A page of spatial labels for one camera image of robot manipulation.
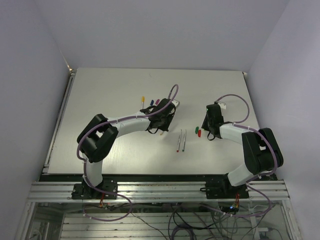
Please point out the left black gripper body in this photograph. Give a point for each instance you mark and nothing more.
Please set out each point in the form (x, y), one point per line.
(166, 122)

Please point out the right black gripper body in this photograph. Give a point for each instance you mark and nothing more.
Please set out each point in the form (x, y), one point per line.
(206, 123)

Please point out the red whiteboard marker pen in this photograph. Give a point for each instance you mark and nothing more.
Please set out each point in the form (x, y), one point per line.
(179, 141)

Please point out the orange whiteboard marker pen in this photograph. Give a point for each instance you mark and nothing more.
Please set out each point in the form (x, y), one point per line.
(142, 102)

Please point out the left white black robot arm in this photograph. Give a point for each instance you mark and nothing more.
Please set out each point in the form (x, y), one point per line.
(98, 137)

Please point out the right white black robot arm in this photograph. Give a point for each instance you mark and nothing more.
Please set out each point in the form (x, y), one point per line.
(261, 152)

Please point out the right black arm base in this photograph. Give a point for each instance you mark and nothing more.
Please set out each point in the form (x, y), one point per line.
(219, 187)

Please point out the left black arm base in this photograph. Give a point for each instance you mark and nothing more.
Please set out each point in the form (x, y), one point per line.
(81, 191)

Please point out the green whiteboard marker pen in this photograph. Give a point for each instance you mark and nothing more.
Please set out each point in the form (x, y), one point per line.
(184, 140)

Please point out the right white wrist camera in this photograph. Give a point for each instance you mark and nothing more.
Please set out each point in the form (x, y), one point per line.
(222, 105)

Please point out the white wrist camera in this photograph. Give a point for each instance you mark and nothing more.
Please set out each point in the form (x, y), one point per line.
(222, 105)
(176, 103)

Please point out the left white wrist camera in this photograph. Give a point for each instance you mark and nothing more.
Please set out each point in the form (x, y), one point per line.
(176, 103)

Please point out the aluminium frame rail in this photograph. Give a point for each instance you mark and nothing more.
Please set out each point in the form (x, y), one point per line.
(154, 192)

